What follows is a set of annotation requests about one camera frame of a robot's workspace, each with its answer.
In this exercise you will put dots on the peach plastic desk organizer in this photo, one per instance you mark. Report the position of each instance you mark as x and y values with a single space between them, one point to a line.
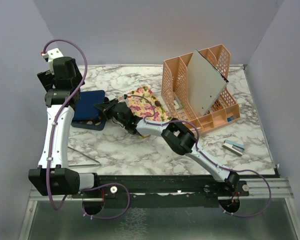
174 91

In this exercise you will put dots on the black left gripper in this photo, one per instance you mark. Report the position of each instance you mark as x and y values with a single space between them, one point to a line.
47 77

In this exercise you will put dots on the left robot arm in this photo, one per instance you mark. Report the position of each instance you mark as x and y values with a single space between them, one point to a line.
52 175

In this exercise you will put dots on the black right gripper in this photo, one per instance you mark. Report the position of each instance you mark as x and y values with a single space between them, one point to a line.
106 106

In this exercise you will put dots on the stapler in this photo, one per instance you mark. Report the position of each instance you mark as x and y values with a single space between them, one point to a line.
234 147

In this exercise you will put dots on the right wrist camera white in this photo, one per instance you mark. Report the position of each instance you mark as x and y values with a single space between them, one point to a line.
124 97

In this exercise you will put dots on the grey board in organizer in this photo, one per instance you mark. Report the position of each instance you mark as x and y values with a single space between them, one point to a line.
204 83

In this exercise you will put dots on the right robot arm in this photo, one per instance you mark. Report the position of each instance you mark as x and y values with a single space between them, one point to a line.
178 137

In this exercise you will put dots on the small blue cap item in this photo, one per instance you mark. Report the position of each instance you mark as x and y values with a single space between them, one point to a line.
231 118

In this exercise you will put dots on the floral serving tray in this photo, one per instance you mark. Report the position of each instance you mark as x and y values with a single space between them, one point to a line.
145 106

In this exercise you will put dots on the blue box lid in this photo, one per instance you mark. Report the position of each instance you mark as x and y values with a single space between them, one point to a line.
85 109

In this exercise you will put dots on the dark oval chocolate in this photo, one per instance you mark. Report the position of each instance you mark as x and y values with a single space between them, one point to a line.
157 103

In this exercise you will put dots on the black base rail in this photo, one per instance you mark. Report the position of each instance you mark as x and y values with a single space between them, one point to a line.
160 191

